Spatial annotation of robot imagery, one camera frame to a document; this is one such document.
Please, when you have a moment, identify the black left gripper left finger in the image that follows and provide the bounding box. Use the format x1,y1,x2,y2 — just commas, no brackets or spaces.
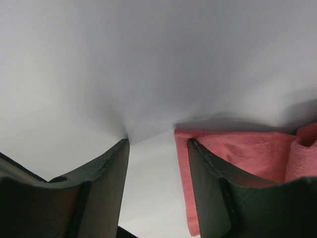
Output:
0,139,131,238

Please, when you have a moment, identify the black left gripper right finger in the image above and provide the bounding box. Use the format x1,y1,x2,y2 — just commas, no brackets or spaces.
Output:
188,139,317,238

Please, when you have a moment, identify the salmon pink t shirt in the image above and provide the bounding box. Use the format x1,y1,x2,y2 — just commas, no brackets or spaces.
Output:
174,122,317,237

